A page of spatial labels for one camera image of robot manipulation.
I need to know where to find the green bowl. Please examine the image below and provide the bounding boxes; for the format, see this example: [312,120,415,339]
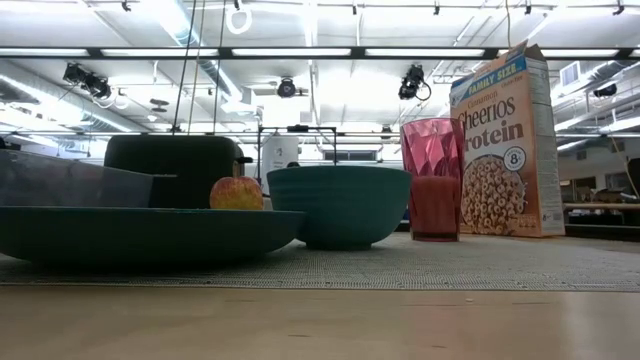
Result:
[266,165,413,251]

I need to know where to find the red yellow apple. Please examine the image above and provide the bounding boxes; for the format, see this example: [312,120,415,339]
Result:
[209,174,265,211]

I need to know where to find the pink faceted tumbler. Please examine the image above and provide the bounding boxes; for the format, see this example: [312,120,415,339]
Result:
[399,117,466,243]

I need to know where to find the dark green plate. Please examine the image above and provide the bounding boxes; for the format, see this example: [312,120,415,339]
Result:
[0,205,307,264]

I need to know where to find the orange Cheerios cereal box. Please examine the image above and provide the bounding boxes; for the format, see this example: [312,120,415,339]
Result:
[448,40,567,239]

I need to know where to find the brown toast slice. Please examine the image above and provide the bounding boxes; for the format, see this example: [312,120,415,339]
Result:
[0,148,177,209]

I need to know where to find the white cylinder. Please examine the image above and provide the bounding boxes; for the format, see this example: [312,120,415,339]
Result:
[260,133,300,195]

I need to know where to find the grey woven placemat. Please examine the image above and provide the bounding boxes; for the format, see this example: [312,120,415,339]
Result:
[0,232,640,293]

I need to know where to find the black toaster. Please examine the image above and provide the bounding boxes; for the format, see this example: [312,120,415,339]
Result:
[103,134,254,210]

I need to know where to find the black overhead light bar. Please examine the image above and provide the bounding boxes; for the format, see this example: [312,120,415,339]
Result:
[0,45,640,61]

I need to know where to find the wooden workbench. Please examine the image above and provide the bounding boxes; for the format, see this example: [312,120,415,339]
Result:
[562,201,640,226]

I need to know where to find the black metal stand frame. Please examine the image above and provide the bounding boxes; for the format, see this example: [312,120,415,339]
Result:
[257,124,338,169]

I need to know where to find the round black overhead camera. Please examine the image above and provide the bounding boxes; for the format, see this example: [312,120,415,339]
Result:
[276,76,298,99]

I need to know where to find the black hanging cable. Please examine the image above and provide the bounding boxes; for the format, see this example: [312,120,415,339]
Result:
[213,0,226,134]
[172,0,198,134]
[187,0,207,134]

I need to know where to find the white ring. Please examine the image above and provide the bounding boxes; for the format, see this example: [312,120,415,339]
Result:
[225,3,254,36]

